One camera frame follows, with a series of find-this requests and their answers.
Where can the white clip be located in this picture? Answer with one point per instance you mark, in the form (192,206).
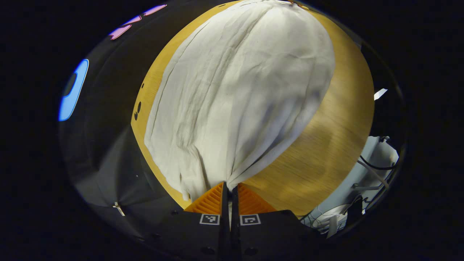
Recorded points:
(118,209)

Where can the white jeans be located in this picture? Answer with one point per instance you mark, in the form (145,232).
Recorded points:
(235,90)

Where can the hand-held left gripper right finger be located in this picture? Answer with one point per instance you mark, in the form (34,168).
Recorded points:
(234,206)

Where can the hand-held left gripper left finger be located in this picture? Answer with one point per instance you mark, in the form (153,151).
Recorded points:
(225,206)

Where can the black backdrop cloth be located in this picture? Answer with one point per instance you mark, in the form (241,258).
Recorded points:
(108,152)

